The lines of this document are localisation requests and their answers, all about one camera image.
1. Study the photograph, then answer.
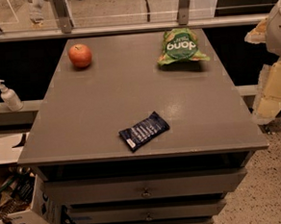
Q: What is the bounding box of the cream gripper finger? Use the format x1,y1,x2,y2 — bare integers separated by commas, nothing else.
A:
252,57,281,125
244,18,268,44

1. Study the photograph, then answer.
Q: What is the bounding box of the green rice chip bag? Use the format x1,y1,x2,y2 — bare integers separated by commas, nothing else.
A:
157,28,210,65

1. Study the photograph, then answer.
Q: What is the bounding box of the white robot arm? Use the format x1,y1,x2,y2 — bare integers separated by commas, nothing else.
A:
244,0,281,125

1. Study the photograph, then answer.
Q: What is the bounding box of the red apple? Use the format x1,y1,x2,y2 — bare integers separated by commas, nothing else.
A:
67,44,92,68

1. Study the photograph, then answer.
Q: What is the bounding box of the top grey drawer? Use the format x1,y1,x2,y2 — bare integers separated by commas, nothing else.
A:
44,167,247,205

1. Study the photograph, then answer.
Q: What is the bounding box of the dark blue snack bar wrapper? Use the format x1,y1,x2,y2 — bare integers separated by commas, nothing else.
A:
118,112,169,152

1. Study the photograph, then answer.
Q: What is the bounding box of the grey drawer cabinet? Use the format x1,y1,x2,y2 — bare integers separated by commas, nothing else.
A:
19,33,267,224

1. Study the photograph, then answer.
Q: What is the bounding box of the middle grey drawer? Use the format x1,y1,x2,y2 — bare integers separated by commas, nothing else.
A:
68,199,226,224

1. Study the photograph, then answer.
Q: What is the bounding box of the white pump soap bottle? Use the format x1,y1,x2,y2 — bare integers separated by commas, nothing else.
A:
0,80,23,112

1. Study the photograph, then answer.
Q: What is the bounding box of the white cardboard box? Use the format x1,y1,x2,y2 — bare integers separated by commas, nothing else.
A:
0,133,61,224

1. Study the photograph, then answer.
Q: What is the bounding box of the right metal railing post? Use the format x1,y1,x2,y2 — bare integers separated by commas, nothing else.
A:
177,0,191,25

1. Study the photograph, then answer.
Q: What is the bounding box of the metal railing post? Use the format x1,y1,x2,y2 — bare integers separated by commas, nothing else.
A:
51,0,74,34
177,0,191,25

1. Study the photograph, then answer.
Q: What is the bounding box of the left metal railing post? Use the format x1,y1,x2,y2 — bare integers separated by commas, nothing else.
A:
51,0,74,34

